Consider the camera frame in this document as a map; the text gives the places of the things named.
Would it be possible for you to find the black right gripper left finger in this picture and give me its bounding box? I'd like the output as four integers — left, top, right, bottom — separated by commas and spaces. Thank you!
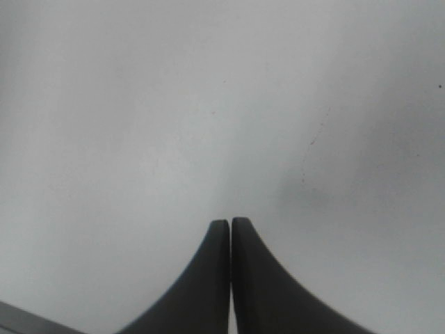
120, 220, 231, 334

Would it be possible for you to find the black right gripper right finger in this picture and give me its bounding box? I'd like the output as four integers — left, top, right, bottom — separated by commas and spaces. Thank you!
232, 217, 371, 333

